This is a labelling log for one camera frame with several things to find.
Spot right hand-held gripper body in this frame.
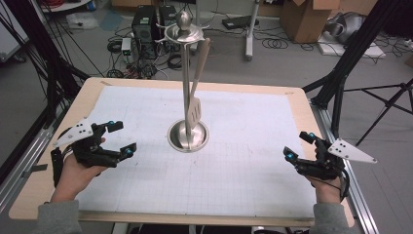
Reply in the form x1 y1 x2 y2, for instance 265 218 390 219
294 137 379 180

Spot round white table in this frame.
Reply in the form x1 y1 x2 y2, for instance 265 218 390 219
40 0 94 14

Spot person's left hand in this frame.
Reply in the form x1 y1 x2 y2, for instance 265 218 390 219
51 136 109 203

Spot black metal frame post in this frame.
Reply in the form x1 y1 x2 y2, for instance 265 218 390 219
0 0 91 129

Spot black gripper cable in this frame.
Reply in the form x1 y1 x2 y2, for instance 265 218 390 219
336 166 352 200

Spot grey white helmet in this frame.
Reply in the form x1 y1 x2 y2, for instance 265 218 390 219
323 11 365 46

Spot small white device box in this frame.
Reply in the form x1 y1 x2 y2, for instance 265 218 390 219
120 37 132 57

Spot small black computer tower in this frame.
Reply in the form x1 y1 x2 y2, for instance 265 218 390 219
158 4 178 27

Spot large cardboard box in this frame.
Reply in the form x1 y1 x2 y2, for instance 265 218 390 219
280 0 346 44

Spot white grid mat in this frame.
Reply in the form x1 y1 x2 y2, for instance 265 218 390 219
76 85 319 219

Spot black strap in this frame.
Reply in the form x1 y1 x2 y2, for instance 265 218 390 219
50 146 65 188

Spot black metal frame struts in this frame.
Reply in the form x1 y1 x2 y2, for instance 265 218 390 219
301 0 413 110

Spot aluminium rail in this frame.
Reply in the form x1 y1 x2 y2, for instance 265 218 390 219
0 122 63 214
310 101 380 234

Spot steel utensil rack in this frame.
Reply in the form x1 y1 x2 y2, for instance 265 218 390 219
154 10 211 154

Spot white foam board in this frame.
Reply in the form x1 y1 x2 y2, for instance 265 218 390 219
316 31 388 60

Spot person's right hand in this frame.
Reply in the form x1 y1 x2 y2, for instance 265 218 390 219
306 175 344 205

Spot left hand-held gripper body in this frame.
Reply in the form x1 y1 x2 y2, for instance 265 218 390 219
53 117 122 169

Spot wooden slotted spatula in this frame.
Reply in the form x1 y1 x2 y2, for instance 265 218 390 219
186 37 212 130

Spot coiled black cable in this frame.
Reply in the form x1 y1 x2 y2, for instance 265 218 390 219
261 37 290 51

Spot black tripod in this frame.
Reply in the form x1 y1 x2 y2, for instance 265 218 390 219
343 77 413 148

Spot black power strip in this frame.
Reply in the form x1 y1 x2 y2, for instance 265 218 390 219
221 15 260 31

